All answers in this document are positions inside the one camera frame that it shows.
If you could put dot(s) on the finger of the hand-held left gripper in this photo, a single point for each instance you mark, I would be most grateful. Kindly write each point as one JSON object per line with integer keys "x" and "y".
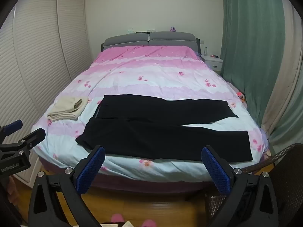
{"x": 35, "y": 136}
{"x": 14, "y": 125}

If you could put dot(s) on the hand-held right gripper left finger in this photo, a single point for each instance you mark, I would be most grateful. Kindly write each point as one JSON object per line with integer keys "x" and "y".
{"x": 91, "y": 167}

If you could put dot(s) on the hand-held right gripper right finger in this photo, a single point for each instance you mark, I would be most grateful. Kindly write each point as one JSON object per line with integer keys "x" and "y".
{"x": 215, "y": 172}

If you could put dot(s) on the black pants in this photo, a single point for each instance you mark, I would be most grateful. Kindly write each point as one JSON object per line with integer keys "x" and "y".
{"x": 153, "y": 134}

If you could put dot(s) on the beige folded cloth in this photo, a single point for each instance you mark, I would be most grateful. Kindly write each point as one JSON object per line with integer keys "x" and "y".
{"x": 65, "y": 110}

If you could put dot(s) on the pink slipper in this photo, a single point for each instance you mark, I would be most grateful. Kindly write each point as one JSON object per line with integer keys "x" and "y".
{"x": 116, "y": 218}
{"x": 148, "y": 223}

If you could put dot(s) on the white louvered wardrobe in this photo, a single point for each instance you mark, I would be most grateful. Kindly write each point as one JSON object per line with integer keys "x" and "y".
{"x": 35, "y": 52}

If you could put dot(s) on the brown wicker chair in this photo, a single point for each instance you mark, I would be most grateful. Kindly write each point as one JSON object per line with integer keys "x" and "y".
{"x": 291, "y": 184}

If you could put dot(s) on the orange pink plush toy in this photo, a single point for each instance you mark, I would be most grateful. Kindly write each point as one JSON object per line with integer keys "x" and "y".
{"x": 242, "y": 97}

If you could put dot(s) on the green curtain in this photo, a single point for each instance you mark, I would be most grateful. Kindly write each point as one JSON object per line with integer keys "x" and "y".
{"x": 248, "y": 40}
{"x": 290, "y": 120}

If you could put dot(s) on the white nightstand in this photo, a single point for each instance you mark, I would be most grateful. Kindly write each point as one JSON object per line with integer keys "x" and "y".
{"x": 213, "y": 62}

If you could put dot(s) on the red item on nightstand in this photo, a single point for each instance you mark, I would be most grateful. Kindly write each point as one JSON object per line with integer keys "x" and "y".
{"x": 214, "y": 56}

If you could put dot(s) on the beige curtain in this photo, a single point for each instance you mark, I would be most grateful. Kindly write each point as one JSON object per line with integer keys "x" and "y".
{"x": 284, "y": 75}

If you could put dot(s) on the clear bottle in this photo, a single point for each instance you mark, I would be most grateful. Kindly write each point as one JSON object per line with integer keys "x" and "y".
{"x": 205, "y": 51}

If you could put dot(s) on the bed with grey headboard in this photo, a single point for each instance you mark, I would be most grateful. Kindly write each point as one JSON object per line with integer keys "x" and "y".
{"x": 165, "y": 37}

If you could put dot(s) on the purple toy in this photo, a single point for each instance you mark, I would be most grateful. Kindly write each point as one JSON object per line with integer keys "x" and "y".
{"x": 173, "y": 29}

